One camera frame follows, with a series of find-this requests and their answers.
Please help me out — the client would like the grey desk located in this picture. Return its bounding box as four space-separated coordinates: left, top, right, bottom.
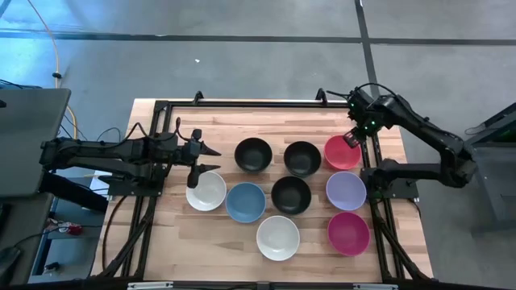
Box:
0 87 73 198

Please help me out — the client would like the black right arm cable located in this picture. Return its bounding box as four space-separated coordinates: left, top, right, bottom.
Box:
326 82 398 101

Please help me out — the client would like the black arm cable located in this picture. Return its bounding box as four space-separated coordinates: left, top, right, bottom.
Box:
123 116 182 143
326 82 398 101

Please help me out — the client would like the black bowl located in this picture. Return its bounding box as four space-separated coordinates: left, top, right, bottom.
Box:
270 176 312 216
283 140 323 178
234 137 273 174

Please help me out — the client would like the blue bowl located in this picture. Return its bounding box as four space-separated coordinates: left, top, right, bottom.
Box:
225 182 268 224

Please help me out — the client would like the black floor cable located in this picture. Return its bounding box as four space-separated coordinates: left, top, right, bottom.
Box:
100 195 131 271

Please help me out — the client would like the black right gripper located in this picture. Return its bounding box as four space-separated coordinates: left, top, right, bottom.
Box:
342 114 383 149

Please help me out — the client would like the magenta bowl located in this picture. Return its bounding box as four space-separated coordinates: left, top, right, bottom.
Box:
327 211 371 258

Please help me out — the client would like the black metal table frame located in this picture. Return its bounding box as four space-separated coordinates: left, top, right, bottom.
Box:
90 89 435 290

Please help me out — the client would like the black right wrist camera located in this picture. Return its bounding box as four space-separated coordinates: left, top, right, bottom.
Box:
347 89 368 122

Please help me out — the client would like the grey metal cart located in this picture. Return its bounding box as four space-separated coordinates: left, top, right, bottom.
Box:
463 102 516 234

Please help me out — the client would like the lavender bowl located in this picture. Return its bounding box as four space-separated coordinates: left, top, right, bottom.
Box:
325 171 368 212

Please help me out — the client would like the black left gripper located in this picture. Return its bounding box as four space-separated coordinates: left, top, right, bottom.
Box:
175 138 222 173

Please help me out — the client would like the yellow cable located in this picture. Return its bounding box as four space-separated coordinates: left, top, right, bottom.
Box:
26 0 78 140

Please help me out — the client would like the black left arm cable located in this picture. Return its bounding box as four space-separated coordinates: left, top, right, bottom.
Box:
123 116 182 143

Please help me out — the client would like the white bowl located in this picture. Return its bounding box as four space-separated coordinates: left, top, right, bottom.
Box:
185 171 227 212
256 215 301 262

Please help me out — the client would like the silver metal bracket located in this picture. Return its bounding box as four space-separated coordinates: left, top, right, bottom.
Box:
127 281 174 290
353 283 399 290

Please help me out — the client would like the red bowl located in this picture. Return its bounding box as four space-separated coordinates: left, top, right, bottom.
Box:
323 135 363 171

